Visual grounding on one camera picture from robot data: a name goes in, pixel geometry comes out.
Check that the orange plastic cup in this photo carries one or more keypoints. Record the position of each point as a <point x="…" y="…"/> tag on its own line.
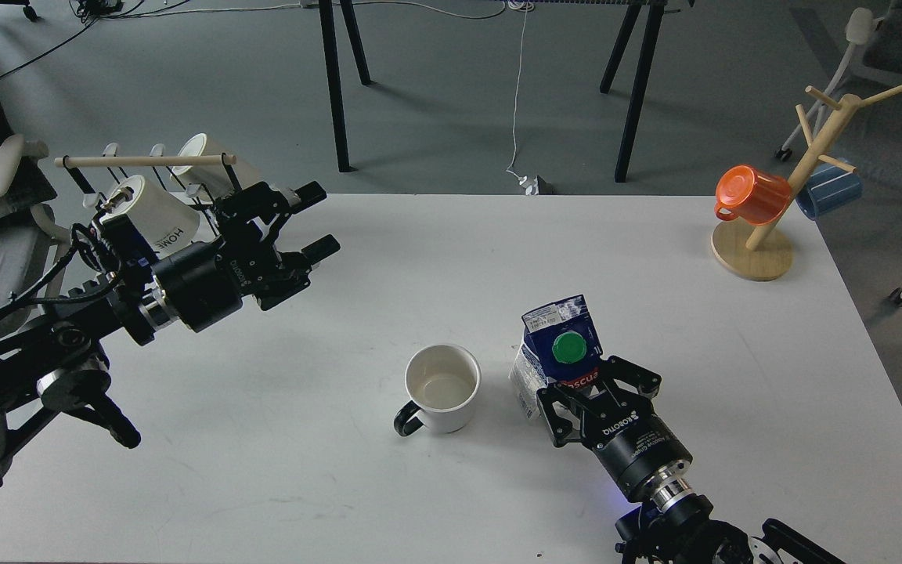
<point x="746" y="193"/>

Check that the black wire mug rack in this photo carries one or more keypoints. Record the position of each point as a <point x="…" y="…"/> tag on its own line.
<point x="99" y="175"/>

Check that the wooden mug tree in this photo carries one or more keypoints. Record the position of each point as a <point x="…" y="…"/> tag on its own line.
<point x="762" y="253"/>

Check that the power strip on floor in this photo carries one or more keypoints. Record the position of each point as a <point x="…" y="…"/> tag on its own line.
<point x="535" y="185"/>

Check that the white mug rear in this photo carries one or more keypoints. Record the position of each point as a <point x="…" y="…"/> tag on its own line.
<point x="214" y="178"/>

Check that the white office chair right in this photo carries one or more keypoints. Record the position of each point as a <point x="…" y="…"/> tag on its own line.
<point x="872" y="64"/>

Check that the blue white milk carton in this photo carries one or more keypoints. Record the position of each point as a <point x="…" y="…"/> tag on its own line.
<point x="559" y="345"/>

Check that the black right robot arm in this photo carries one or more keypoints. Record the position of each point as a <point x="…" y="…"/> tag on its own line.
<point x="670" y="523"/>

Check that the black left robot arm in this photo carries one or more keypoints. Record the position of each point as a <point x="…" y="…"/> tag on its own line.
<point x="56" y="364"/>

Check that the black table leg right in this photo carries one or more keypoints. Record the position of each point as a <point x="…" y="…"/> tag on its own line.
<point x="655" y="12"/>

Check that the white HOME mug front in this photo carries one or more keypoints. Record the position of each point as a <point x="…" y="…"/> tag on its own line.
<point x="166" y="223"/>

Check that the blue cup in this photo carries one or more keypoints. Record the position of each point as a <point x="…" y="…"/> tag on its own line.
<point x="827" y="189"/>

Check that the white mug black handle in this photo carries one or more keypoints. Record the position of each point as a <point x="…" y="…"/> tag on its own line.
<point x="442" y="382"/>

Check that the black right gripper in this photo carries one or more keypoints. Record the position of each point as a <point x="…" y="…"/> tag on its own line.
<point x="637" y="449"/>

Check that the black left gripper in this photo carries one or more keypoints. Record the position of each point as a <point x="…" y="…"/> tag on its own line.
<point x="207" y="281"/>

